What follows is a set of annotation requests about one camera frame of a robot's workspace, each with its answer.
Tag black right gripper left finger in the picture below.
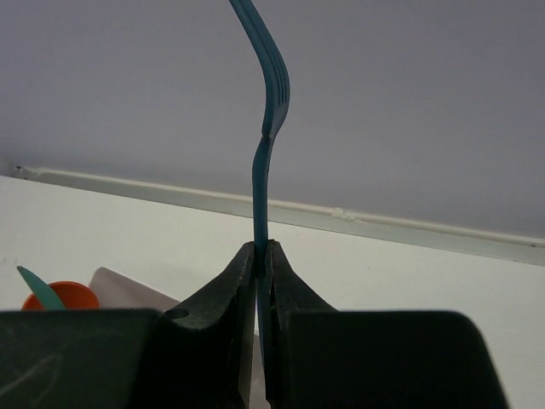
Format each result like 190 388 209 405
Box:
1 243 255 408

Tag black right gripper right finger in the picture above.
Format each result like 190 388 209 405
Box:
260 241 508 408

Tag teal spoon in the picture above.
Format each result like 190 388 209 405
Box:
16 266 65 310

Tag white left divided container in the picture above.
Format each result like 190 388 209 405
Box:
89 268 180 312

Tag orange spoon in container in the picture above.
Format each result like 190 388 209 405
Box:
21 281 100 311

